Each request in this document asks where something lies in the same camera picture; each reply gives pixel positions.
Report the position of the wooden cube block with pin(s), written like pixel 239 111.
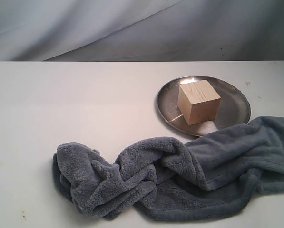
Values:
pixel 198 101

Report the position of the blue fleece towel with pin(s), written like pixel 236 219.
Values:
pixel 211 177

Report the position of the round steel plate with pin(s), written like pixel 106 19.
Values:
pixel 234 107

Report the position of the white backdrop sheet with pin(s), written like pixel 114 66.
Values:
pixel 141 30

